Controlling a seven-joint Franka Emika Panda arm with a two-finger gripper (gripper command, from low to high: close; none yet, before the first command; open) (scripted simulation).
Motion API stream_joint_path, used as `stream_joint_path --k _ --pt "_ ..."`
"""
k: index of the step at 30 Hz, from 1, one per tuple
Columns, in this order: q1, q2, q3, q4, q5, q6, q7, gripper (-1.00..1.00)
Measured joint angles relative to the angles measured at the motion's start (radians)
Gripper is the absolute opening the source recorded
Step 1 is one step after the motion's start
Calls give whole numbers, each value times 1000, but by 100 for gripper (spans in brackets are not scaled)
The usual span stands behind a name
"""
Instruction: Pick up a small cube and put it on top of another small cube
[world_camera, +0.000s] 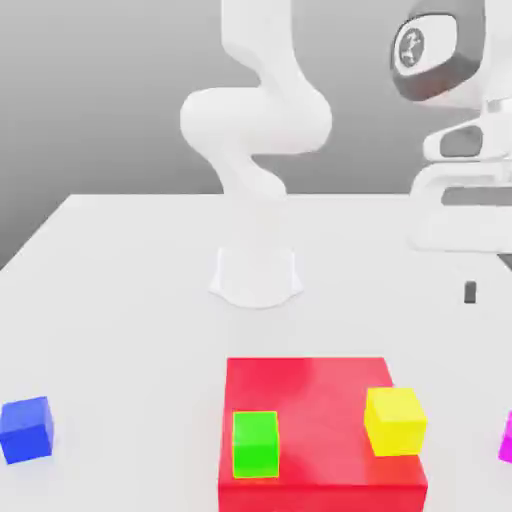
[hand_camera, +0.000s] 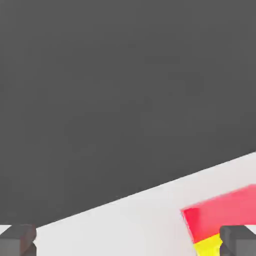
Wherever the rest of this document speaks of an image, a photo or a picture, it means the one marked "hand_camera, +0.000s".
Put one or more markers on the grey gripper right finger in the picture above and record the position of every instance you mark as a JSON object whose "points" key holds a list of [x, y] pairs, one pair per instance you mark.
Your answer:
{"points": [[238, 242]]}

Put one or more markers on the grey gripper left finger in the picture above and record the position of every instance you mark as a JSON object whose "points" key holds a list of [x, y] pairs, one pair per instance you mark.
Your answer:
{"points": [[16, 242]]}

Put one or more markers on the small yellow cube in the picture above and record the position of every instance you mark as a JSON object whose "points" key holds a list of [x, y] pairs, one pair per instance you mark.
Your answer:
{"points": [[208, 247]]}

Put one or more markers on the large red box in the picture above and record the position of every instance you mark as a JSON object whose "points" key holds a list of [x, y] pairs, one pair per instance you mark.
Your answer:
{"points": [[220, 216]]}

